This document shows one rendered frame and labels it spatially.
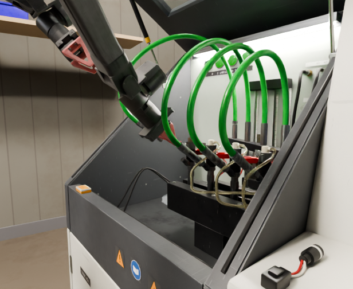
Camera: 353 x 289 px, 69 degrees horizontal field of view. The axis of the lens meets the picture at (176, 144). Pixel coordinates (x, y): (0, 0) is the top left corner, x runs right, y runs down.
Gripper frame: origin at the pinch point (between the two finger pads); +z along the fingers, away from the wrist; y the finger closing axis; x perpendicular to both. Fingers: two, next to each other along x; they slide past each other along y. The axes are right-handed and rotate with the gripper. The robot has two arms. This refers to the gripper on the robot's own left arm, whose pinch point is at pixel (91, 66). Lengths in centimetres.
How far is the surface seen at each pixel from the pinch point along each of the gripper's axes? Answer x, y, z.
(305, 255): 2, -38, 57
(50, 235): 124, 190, 7
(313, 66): -44, -6, 45
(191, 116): -4.3, -23.5, 31.4
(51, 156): 71, 188, -48
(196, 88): -9.0, -23.9, 28.2
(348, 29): -34, -32, 41
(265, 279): 8, -42, 52
